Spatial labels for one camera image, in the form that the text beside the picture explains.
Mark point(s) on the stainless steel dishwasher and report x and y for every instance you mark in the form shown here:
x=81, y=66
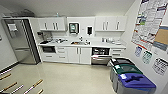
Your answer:
x=101, y=56

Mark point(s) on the white two-door sink cabinet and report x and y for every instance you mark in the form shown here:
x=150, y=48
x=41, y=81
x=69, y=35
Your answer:
x=79, y=55

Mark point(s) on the chrome faucet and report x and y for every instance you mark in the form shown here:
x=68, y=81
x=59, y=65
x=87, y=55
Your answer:
x=81, y=38

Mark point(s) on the black soap dispenser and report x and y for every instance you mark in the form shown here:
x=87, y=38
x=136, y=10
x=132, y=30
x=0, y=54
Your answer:
x=89, y=30

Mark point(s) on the small glass jar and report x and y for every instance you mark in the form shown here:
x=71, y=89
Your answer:
x=103, y=39

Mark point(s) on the paper towel dispenser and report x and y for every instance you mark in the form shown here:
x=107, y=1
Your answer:
x=74, y=28

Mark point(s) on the white drawer stack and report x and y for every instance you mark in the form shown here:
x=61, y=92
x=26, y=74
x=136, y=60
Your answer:
x=117, y=52
x=61, y=54

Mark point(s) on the dish rack with items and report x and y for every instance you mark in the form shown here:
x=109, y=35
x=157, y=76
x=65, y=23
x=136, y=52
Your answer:
x=60, y=40

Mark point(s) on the white paper pile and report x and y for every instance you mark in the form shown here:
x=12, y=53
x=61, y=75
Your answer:
x=117, y=42

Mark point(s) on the built-in black microwave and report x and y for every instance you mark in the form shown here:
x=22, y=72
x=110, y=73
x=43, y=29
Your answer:
x=48, y=49

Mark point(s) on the white drawer under microwave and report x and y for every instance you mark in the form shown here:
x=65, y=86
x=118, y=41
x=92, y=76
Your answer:
x=49, y=56

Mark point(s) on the black lid waste bin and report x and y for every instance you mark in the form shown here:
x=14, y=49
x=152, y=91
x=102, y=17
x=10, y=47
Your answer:
x=120, y=61

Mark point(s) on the blue spray bottle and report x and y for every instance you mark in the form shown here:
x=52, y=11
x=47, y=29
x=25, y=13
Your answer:
x=57, y=14

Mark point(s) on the green lid waste bin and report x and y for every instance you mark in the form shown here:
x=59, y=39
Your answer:
x=128, y=69

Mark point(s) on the stainless steel refrigerator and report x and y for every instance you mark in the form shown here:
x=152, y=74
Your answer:
x=21, y=41

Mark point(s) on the black white waste sign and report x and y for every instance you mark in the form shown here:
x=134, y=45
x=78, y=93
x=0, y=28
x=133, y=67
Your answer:
x=160, y=66

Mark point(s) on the white wall cabinet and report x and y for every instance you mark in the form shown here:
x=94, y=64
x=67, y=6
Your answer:
x=110, y=23
x=51, y=24

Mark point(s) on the wall notice poster board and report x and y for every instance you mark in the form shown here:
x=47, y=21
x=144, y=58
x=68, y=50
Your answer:
x=146, y=20

